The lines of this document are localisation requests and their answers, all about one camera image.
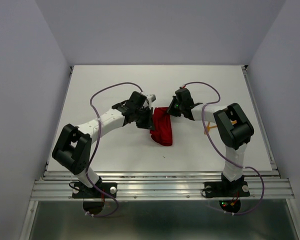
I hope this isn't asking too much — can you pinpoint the red cloth napkin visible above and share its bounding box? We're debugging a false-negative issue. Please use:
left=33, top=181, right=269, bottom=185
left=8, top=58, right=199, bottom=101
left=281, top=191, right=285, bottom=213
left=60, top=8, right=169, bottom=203
left=149, top=107, right=173, bottom=147

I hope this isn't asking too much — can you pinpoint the orange plastic fork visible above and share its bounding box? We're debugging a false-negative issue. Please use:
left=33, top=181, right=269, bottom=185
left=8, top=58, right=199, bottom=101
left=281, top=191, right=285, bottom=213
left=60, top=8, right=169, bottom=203
left=204, top=122, right=217, bottom=135

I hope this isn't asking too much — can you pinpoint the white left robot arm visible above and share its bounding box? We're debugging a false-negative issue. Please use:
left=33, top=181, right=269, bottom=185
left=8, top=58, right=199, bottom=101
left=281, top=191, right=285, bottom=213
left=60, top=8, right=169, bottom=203
left=52, top=91, right=156, bottom=197

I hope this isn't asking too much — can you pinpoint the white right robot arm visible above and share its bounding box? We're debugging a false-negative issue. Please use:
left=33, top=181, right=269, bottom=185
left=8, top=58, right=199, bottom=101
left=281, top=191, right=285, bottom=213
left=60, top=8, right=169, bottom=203
left=167, top=87, right=254, bottom=195

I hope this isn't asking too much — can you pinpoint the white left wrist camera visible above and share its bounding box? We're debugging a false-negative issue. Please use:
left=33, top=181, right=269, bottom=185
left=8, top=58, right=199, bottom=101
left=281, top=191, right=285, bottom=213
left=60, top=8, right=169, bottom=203
left=146, top=94, right=157, bottom=103

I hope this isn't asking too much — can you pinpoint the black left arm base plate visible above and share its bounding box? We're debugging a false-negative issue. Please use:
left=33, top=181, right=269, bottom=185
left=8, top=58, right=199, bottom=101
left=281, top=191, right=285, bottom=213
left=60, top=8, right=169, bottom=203
left=69, top=181, right=118, bottom=199

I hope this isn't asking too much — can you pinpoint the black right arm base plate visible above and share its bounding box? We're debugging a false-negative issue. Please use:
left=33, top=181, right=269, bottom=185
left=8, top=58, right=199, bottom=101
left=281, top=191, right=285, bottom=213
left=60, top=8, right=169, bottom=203
left=201, top=181, right=250, bottom=199

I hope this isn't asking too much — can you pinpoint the aluminium rail frame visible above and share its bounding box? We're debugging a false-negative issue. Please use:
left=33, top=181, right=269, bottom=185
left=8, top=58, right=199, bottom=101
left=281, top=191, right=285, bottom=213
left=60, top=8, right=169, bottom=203
left=20, top=65, right=300, bottom=240

